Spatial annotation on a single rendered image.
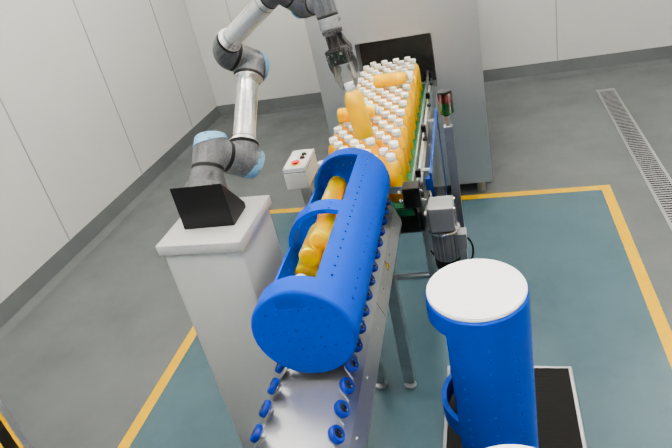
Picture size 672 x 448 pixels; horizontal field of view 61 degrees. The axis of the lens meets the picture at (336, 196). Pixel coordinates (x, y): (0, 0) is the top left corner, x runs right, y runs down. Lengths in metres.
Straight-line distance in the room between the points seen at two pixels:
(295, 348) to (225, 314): 0.62
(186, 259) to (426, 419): 1.30
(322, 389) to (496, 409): 0.51
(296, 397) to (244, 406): 0.87
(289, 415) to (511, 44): 5.34
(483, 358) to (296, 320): 0.52
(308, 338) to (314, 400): 0.17
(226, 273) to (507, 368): 0.96
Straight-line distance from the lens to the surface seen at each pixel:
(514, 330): 1.62
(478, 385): 1.72
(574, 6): 6.41
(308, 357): 1.58
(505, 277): 1.69
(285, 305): 1.48
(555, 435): 2.45
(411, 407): 2.76
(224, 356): 2.29
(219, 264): 2.00
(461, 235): 2.50
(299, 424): 1.55
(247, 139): 2.14
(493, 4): 6.32
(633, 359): 2.97
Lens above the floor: 2.06
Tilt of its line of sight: 27 degrees down
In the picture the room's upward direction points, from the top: 13 degrees counter-clockwise
